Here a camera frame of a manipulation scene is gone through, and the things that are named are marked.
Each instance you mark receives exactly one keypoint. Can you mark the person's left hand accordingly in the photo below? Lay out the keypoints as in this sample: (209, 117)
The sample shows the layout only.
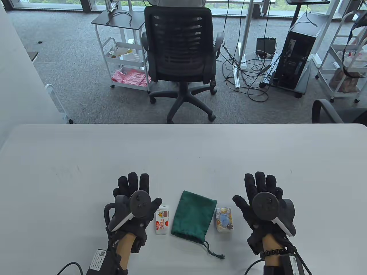
(134, 183)

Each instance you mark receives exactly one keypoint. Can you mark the person's right hand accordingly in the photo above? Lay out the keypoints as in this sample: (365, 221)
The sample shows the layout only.
(258, 183)

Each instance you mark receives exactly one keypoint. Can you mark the red white snack packet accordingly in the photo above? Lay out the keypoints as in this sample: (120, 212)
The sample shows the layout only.
(162, 222)

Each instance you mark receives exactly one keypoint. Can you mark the colourful printed tissue packet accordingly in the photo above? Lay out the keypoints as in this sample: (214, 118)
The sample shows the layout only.
(224, 220)

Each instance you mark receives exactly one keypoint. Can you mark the person's right forearm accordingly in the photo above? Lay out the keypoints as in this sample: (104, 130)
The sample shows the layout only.
(271, 243)

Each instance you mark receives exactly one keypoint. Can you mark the person's left forearm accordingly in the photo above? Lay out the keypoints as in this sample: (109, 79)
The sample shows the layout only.
(126, 249)

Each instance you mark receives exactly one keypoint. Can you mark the brown translucent bag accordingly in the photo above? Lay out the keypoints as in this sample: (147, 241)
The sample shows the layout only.
(344, 81)

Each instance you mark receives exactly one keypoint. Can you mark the white crumpled plastic bag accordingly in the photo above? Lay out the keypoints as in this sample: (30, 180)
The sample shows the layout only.
(357, 60)

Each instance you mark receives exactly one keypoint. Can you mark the black white left hand controller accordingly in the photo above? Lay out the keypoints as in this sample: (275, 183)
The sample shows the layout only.
(139, 203)

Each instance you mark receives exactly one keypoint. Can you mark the black white hand controller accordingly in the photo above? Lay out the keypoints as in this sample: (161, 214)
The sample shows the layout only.
(139, 203)
(265, 206)

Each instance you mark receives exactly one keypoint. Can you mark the black white right hand controller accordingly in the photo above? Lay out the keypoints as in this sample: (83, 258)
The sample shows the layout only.
(265, 206)

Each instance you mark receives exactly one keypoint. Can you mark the grey chair armrest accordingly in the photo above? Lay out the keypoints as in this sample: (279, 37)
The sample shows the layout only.
(318, 108)

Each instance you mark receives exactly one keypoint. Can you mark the pink plastic bags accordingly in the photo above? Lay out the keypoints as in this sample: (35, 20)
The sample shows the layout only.
(129, 77)

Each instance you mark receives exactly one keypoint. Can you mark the grey wheeled tower stand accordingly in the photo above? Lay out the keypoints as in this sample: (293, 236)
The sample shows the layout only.
(302, 83)

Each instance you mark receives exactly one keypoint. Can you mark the black mesh office chair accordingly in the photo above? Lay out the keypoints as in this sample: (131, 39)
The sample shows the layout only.
(177, 71)

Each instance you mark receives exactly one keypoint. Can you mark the white metal shelf cart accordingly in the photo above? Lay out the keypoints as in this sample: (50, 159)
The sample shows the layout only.
(345, 94)

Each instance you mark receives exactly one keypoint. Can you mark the white power strip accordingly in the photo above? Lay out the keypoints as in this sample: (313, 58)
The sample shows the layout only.
(263, 54)

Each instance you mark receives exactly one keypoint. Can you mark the black computer tower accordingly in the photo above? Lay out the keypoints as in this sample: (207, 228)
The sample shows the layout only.
(295, 57)

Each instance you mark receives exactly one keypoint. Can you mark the black box on floor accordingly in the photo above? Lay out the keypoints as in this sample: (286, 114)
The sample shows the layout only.
(265, 44)

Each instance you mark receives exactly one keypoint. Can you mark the white desk leg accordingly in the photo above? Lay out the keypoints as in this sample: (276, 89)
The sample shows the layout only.
(327, 28)
(246, 25)

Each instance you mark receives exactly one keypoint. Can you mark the dark small table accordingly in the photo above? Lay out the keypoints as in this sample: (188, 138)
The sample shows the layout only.
(33, 54)

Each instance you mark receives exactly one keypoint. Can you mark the white cart with black top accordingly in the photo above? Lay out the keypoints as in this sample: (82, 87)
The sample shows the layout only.
(120, 18)

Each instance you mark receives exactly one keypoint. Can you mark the aluminium profile frame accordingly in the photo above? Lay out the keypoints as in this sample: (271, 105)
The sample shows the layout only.
(111, 5)

